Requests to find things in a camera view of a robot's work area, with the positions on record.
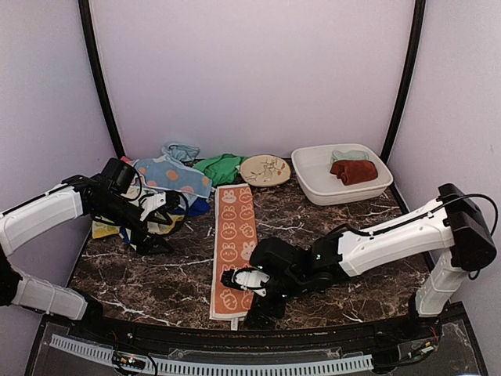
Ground black right corner post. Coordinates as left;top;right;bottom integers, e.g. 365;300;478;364
380;0;427;164

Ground black corner post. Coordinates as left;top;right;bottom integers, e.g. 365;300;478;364
380;0;427;164
77;0;125;158

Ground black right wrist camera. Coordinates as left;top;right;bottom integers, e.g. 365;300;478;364
249;237;302;275

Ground light blue dotted towel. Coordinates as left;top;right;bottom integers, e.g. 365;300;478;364
121;155;212;199

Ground yellow white cloth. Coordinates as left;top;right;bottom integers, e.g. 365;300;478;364
92;186;184;239

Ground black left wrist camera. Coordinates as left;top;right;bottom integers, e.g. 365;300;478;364
100;157;135;194

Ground white plastic tub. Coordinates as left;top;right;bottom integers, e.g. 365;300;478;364
291;144;393;206

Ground black table front rail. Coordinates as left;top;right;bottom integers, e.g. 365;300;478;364
66;316;442;353

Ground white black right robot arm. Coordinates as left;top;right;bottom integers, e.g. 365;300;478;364
221;183;497;340

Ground orange bunny pattern towel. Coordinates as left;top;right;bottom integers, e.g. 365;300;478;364
209;184;258;331

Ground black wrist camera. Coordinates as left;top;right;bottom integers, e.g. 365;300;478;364
100;157;135;194
249;237;302;275

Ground white slotted cable duct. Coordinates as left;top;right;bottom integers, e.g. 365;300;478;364
49;334;374;375

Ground black left corner post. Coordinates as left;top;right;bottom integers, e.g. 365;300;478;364
77;0;125;158

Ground dark blue towel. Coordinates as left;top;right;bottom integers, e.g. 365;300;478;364
171;197;211;217

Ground beige round embroidered cloth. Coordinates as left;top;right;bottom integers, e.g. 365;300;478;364
240;154;291;187

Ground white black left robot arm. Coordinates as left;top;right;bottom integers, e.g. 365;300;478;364
1;158;189;342

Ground small green circuit board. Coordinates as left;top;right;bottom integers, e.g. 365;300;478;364
111;352;146;371

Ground light blue crumpled cloth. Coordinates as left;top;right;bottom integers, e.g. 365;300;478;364
161;143;200;162

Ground pale green rolled towel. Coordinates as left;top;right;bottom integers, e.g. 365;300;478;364
330;150;369;164

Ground green cloth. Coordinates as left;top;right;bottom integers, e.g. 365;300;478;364
193;154;247;187

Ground rust brown rolled towel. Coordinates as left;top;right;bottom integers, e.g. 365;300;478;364
330;161;378;186

